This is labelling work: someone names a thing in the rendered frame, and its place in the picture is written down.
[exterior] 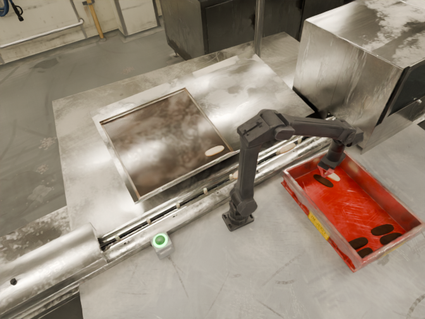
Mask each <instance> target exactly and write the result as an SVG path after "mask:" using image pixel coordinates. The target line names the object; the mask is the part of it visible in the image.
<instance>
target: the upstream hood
mask: <svg viewBox="0 0 425 319"><path fill-rule="evenodd" d="M104 265H107V261H106V259H105V256H104V253H103V251H102V250H101V247H100V245H99V241H98V239H97V234H96V229H95V228H94V227H93V225H92V224H91V223H90V222H89V223H86V224H85V225H82V226H81V227H78V228H76V229H75V230H72V231H71V232H68V233H67V234H65V235H62V236H61V237H58V238H57V239H54V240H53V241H51V242H48V243H47V244H44V245H43V246H41V247H39V248H37V249H35V250H33V251H31V252H29V253H27V254H25V255H23V256H21V257H19V258H17V259H15V260H13V261H11V262H9V263H7V264H5V265H3V266H1V267H0V319H9V318H11V317H12V316H15V315H16V314H18V313H20V312H22V311H23V310H25V309H27V308H29V307H31V306H33V305H34V304H36V303H38V302H39V301H41V300H43V299H45V298H47V297H49V296H50V295H52V294H54V293H56V292H58V291H60V290H61V289H63V288H65V287H67V286H68V285H70V284H72V283H74V282H76V281H77V280H79V279H81V278H83V277H84V276H86V275H88V274H90V273H92V272H94V271H96V270H97V269H99V268H101V267H102V266H104Z"/></svg>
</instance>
